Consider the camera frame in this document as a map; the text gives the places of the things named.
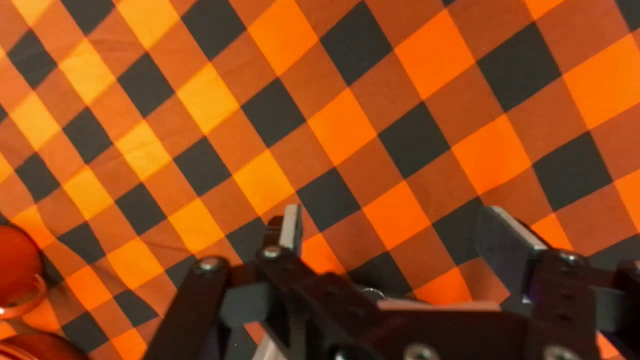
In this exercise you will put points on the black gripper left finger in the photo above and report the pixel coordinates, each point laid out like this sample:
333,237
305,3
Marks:
284,232

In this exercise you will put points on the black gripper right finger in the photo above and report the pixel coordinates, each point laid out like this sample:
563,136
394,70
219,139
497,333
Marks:
521,258

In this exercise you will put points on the orange black checkered tablecloth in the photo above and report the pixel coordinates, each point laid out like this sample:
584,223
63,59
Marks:
140,134

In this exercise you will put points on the red cup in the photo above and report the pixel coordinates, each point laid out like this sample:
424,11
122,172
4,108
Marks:
20,272

